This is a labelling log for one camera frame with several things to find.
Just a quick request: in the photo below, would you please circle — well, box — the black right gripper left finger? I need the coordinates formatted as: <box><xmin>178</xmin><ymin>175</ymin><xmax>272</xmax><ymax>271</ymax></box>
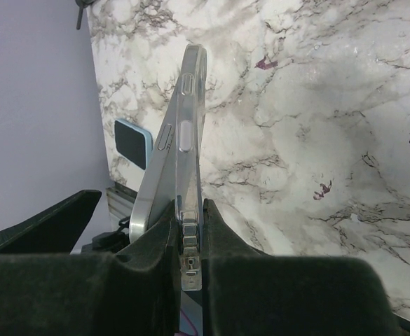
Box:
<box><xmin>0</xmin><ymin>206</ymin><xmax>179</xmax><ymax>335</ymax></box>

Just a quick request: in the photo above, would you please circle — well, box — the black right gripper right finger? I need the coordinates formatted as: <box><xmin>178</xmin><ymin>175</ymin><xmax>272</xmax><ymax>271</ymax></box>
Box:
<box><xmin>202</xmin><ymin>199</ymin><xmax>401</xmax><ymax>335</ymax></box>

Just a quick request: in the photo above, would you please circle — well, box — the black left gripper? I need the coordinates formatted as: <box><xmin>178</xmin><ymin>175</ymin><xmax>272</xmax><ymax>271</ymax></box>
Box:
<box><xmin>0</xmin><ymin>190</ymin><xmax>130</xmax><ymax>254</ymax></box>

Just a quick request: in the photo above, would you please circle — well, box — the black smartphone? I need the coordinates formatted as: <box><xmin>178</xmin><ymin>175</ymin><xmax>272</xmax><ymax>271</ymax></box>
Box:
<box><xmin>129</xmin><ymin>81</ymin><xmax>180</xmax><ymax>243</ymax></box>

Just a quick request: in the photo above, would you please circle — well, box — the blue cased phone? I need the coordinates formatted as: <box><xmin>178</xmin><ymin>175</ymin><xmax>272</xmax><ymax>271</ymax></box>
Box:
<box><xmin>114</xmin><ymin>119</ymin><xmax>153</xmax><ymax>170</ymax></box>

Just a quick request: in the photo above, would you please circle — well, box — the dark metal crank handle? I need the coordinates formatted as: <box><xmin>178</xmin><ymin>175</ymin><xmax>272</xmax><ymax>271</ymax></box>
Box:
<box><xmin>75</xmin><ymin>0</ymin><xmax>96</xmax><ymax>30</ymax></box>

